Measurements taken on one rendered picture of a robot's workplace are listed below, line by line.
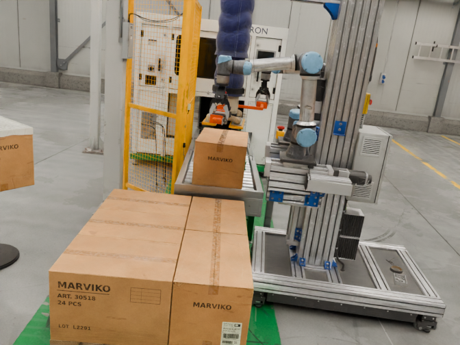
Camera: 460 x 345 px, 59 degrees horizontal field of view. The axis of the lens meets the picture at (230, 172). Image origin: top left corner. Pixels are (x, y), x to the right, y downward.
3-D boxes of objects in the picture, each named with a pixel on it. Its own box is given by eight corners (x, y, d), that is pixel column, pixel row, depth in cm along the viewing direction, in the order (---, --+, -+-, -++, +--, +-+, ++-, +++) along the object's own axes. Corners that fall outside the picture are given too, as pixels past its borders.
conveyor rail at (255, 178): (243, 147, 547) (244, 133, 542) (246, 147, 547) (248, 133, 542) (254, 214, 326) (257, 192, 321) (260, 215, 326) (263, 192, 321)
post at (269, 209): (261, 231, 395) (276, 129, 366) (269, 231, 396) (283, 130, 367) (262, 233, 389) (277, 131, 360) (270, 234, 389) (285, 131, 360)
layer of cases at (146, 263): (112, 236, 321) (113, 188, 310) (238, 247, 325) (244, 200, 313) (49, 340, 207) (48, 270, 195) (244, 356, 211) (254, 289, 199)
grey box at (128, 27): (127, 57, 370) (128, 22, 361) (133, 58, 370) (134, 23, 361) (122, 58, 351) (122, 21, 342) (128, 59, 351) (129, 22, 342)
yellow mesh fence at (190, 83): (183, 169, 559) (196, 6, 498) (191, 170, 560) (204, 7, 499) (173, 200, 447) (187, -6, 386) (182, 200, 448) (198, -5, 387)
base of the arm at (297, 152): (308, 155, 267) (310, 140, 264) (310, 161, 252) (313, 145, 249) (285, 152, 268) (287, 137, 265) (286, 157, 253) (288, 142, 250)
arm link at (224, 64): (233, 56, 226) (218, 55, 225) (231, 77, 229) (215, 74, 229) (233, 56, 233) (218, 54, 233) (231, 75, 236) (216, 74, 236)
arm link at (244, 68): (251, 61, 237) (233, 59, 237) (252, 61, 227) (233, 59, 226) (250, 74, 240) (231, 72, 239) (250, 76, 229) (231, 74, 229)
